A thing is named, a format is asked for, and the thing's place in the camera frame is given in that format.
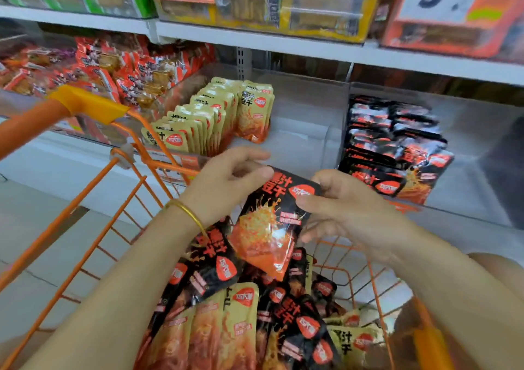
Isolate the person's right leg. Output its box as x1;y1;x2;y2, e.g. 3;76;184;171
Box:
458;251;524;301

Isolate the person's left hand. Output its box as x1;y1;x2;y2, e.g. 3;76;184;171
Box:
178;146;275;229

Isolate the row of black orange snacks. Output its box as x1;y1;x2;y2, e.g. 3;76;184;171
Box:
338;96;408;197

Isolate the row of yellow orange snacks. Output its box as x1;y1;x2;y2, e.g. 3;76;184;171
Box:
141;76;247;156

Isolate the orange shopping cart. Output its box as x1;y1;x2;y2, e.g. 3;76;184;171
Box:
0;85;455;370

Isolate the black flame print snack packet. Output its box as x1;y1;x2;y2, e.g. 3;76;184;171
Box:
393;115;443;134
397;150;456;206
391;102;432;120
395;130;450;156
228;168;322;282

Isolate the stack of yellow trimmed packets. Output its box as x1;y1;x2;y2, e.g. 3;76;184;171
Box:
156;0;390;43

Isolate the pile of red tan packets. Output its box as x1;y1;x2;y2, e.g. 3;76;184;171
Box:
0;37;216;121

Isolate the person's right hand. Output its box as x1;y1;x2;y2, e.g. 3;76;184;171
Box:
295;169;410;256

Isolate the gold bracelet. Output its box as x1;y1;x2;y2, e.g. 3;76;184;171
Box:
168;198;210;240

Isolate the yellow orange snack packet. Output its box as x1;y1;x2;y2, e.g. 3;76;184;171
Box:
237;81;276;144

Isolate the stack of orange trimmed packets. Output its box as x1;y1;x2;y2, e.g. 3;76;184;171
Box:
380;0;524;64

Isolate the person's right forearm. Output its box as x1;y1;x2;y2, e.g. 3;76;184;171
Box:
383;222;524;370

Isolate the pile of black orange snacks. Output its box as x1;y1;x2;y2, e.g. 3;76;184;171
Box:
135;218;386;370

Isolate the person's left forearm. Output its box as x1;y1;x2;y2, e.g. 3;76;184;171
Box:
25;208;207;370

